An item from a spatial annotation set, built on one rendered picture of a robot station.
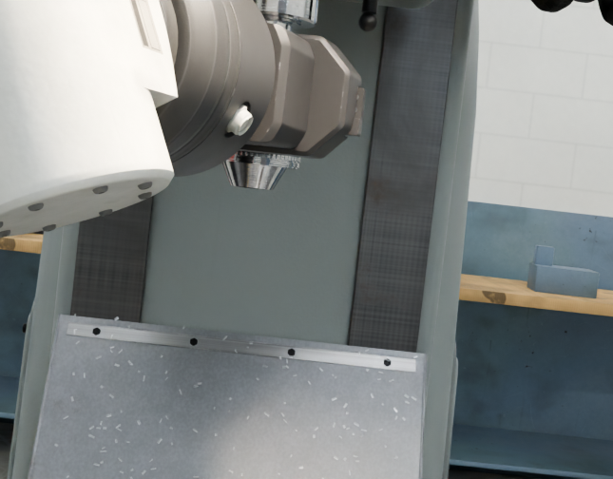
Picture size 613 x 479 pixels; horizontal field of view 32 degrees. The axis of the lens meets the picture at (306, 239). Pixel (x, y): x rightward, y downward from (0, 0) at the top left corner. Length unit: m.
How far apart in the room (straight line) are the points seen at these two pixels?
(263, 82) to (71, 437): 0.54
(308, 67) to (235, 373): 0.48
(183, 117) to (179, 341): 0.56
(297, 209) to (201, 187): 0.09
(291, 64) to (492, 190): 4.40
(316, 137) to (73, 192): 0.20
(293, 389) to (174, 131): 0.56
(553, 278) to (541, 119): 0.92
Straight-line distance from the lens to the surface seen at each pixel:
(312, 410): 0.92
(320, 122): 0.49
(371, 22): 0.56
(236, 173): 0.55
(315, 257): 0.93
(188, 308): 0.94
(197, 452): 0.91
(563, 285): 4.28
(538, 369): 4.96
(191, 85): 0.38
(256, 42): 0.42
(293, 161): 0.55
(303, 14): 0.55
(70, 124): 0.31
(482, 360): 4.90
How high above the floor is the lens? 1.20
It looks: 3 degrees down
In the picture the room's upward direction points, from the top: 6 degrees clockwise
